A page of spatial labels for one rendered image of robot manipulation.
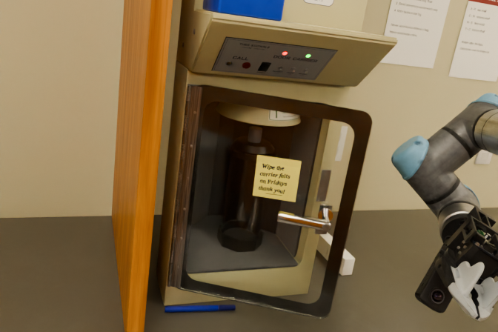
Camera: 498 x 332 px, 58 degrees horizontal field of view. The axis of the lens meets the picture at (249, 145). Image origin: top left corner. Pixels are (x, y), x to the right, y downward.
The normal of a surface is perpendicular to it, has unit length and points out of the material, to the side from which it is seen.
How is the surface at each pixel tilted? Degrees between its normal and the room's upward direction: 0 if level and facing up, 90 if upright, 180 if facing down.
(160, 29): 90
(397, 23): 90
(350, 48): 135
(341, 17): 90
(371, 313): 0
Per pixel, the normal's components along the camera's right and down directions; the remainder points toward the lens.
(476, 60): 0.33, 0.32
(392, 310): 0.14, -0.95
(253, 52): 0.13, 0.89
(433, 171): -0.06, 0.06
